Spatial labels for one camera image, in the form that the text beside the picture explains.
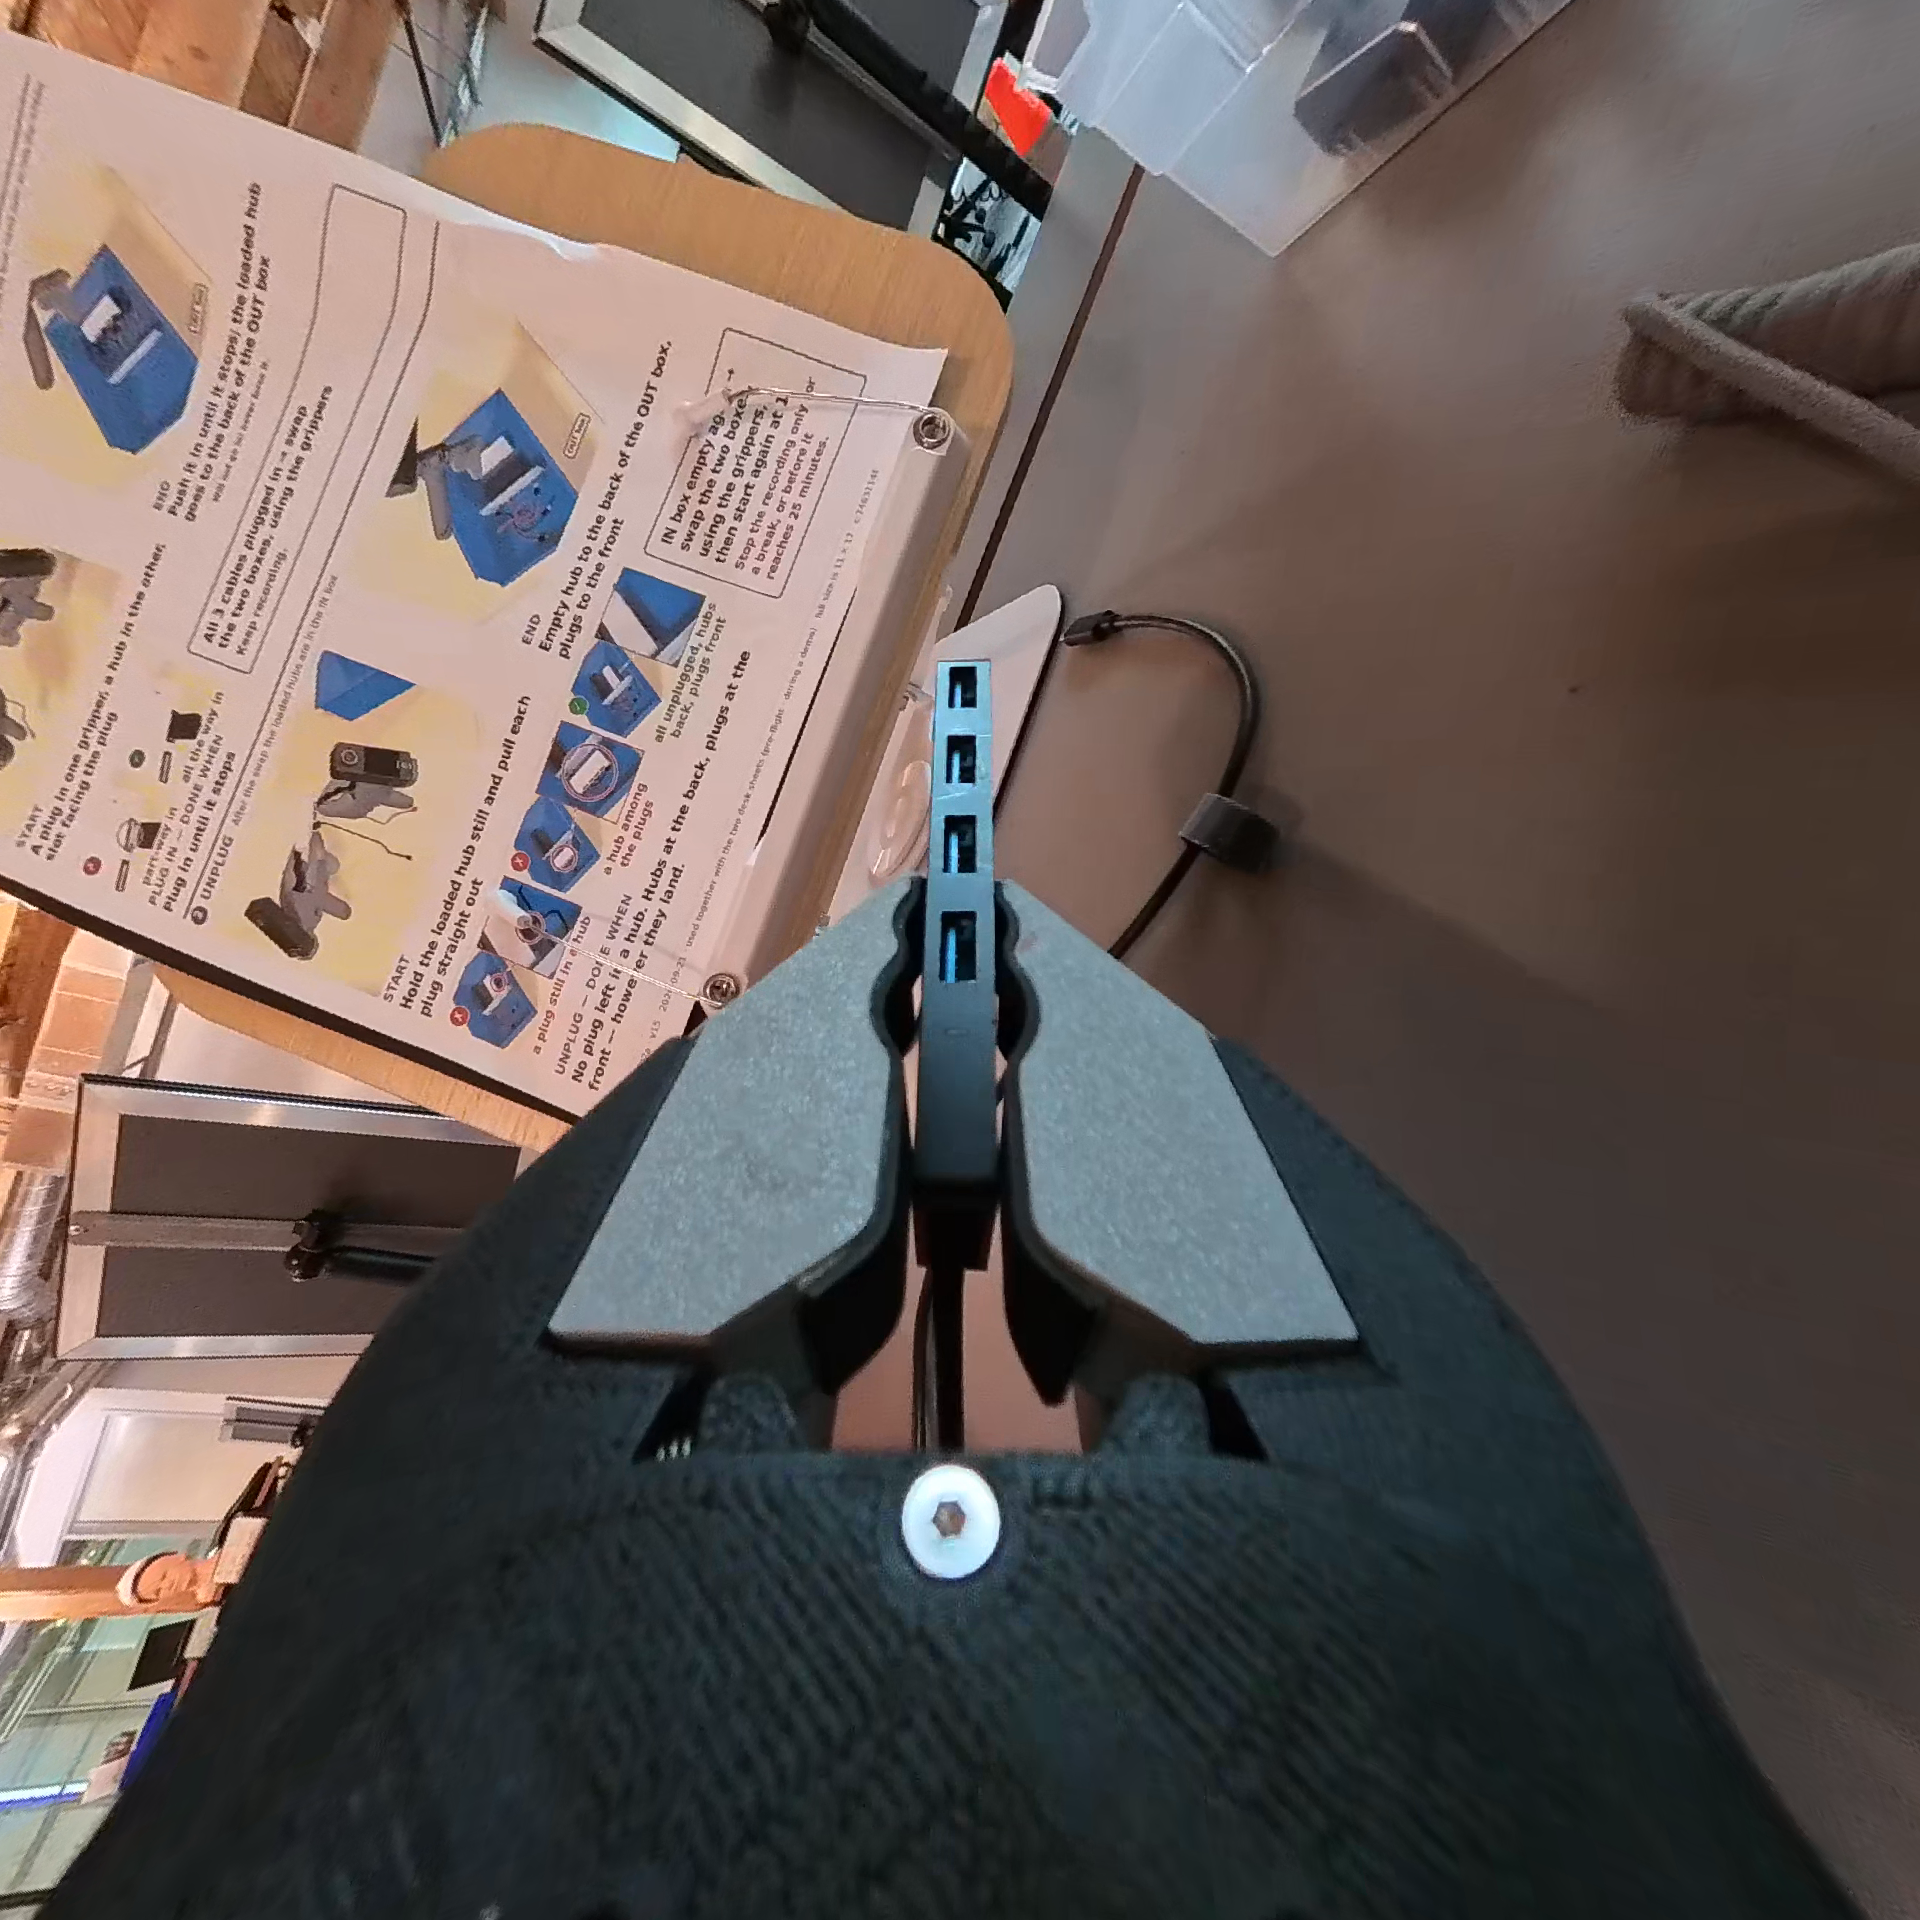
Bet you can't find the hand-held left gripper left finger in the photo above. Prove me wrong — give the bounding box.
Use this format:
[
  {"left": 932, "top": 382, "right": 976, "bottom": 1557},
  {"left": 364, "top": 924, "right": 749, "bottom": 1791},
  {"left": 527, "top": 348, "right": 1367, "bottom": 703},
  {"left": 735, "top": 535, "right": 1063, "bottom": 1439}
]
[{"left": 550, "top": 877, "right": 923, "bottom": 1397}]

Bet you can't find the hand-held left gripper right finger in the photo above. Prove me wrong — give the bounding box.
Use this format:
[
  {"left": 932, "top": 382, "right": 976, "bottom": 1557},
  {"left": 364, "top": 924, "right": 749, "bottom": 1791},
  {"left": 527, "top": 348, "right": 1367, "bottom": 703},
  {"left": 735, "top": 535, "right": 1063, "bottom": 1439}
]
[{"left": 994, "top": 877, "right": 1364, "bottom": 1408}]

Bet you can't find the black usb hub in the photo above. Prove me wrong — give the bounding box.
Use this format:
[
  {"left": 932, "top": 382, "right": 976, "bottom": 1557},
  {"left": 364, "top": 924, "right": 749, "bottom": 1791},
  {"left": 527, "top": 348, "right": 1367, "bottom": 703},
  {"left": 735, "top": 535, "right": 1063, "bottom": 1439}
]
[{"left": 909, "top": 652, "right": 1004, "bottom": 1275}]

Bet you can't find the thin black hub cable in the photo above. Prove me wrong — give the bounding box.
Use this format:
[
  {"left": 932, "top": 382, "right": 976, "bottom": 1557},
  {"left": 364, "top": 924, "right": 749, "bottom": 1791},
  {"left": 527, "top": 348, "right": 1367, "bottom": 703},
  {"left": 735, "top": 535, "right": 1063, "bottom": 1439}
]
[{"left": 911, "top": 610, "right": 1280, "bottom": 1455}]

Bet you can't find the grey usb cable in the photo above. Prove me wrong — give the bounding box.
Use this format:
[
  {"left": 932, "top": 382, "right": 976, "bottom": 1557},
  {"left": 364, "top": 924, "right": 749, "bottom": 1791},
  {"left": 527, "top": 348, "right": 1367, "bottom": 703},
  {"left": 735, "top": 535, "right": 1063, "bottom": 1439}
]
[{"left": 1618, "top": 245, "right": 1920, "bottom": 484}]

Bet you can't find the clear plastic bin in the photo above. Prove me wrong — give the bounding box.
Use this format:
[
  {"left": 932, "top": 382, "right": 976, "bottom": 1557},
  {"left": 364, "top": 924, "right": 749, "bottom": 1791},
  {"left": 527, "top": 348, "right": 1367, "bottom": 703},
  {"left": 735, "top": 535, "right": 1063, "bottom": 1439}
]
[{"left": 1048, "top": 0, "right": 1576, "bottom": 256}]

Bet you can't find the dark grey usb hub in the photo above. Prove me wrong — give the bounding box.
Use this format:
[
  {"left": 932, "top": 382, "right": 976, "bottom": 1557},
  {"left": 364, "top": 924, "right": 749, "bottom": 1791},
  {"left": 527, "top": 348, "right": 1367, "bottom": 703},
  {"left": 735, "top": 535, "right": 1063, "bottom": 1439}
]
[{"left": 1294, "top": 21, "right": 1460, "bottom": 156}]

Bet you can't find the grey partition panel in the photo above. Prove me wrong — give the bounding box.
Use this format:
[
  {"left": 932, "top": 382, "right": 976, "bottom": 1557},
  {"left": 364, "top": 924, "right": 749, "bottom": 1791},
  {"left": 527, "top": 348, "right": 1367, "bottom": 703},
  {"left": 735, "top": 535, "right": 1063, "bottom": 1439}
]
[
  {"left": 58, "top": 1068, "right": 530, "bottom": 1362},
  {"left": 532, "top": 0, "right": 1052, "bottom": 234}
]

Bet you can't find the printed instruction sheet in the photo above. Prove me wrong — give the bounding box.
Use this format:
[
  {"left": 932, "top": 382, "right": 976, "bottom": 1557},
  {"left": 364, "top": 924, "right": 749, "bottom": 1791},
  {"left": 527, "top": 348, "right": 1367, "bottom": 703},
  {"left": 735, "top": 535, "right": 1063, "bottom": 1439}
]
[{"left": 0, "top": 28, "right": 956, "bottom": 1122}]

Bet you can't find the orange traffic cone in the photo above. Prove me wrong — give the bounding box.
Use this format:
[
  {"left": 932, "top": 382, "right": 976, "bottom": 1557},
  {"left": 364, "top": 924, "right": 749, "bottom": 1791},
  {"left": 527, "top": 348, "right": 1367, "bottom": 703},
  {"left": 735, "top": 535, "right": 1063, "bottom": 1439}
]
[{"left": 981, "top": 57, "right": 1063, "bottom": 156}]

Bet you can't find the wooden shelf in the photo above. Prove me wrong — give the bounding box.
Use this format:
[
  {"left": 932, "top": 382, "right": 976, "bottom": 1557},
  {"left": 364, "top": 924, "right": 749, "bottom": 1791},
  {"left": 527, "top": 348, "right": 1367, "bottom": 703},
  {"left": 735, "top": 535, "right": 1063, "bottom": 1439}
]
[{"left": 0, "top": 0, "right": 397, "bottom": 151}]

